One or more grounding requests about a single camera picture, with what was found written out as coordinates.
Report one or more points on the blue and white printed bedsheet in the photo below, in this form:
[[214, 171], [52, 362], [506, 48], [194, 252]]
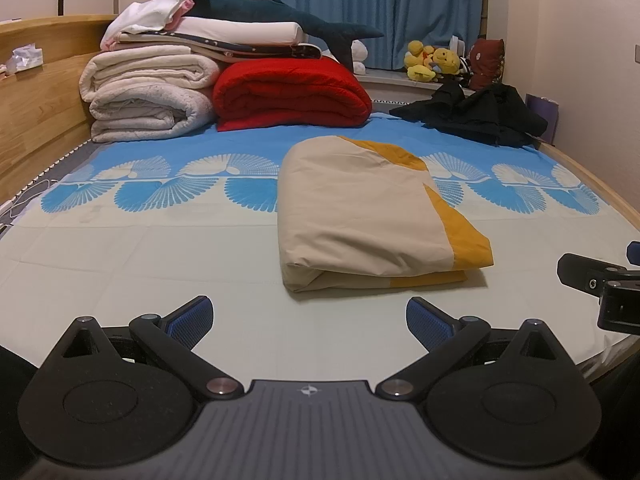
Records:
[[150, 240]]

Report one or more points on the dark red cushion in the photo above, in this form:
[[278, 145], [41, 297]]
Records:
[[487, 62]]

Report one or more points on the wooden bed frame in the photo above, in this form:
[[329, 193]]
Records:
[[35, 100]]

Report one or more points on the white plush toy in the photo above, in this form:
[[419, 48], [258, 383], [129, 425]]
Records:
[[360, 57]]

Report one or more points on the black and white striped toy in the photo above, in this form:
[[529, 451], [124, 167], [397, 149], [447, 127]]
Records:
[[466, 70]]

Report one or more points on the white tissue pack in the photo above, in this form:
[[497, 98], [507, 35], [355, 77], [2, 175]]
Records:
[[25, 57]]

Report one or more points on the cream folded blanket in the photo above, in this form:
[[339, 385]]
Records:
[[150, 67]]

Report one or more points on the purple bag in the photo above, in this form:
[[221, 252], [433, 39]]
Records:
[[545, 115]]

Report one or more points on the small white container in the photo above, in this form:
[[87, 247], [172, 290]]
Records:
[[456, 45]]

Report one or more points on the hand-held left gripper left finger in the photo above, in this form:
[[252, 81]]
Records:
[[192, 317]]

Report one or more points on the white pillow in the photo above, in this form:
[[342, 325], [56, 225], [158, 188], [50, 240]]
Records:
[[240, 30]]

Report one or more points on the white fluffy folded blanket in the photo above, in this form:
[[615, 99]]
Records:
[[145, 117]]

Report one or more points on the white window sill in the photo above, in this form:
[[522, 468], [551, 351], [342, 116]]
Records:
[[395, 92]]

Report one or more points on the black clothes pile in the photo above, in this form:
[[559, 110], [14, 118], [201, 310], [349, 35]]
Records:
[[475, 115]]

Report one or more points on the dark blue shark plush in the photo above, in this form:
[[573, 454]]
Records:
[[280, 12]]

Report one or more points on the blue curtain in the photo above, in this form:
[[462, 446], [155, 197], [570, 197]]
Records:
[[375, 5]]

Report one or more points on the red folded quilt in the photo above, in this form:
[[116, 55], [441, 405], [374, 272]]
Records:
[[290, 90]]

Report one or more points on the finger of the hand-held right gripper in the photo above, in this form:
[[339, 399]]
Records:
[[634, 251]]

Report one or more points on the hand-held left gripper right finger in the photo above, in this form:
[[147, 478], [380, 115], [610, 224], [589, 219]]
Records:
[[427, 322]]

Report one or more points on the yellow plush toy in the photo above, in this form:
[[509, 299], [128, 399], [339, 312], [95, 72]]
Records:
[[447, 61], [419, 62]]

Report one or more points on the beige and yellow hooded jacket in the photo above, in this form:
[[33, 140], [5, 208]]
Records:
[[350, 210]]

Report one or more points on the white and pink cloth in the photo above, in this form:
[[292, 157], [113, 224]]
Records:
[[145, 15]]

